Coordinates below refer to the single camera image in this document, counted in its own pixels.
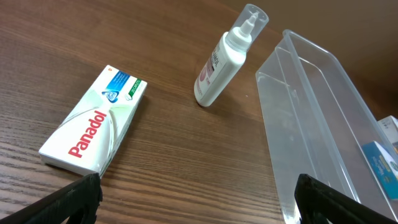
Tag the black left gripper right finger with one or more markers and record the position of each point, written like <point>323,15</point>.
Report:
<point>319,203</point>

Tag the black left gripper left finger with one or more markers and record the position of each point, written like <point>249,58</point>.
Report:
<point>75,203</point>

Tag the white Panadol box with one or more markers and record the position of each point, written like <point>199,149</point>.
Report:
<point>90,136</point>

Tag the blue VapoDrops box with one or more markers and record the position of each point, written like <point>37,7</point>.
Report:
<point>384,166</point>

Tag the white medicine box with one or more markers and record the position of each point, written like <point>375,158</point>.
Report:
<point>389,127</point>

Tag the clear plastic container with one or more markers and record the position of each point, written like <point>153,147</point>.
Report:
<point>317,123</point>

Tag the white spray bottle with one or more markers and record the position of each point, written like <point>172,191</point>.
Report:
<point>229,55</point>

